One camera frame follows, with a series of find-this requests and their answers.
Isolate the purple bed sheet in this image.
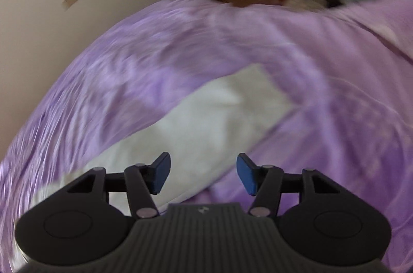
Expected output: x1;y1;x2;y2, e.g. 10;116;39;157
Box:
0;0;413;273

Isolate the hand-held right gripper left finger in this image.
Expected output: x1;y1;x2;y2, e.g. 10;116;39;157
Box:
66;152;171;219

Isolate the white printed t-shirt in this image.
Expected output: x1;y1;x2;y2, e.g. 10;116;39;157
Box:
30;63;300;218

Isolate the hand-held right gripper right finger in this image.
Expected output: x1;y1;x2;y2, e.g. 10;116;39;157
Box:
236;153;343;217

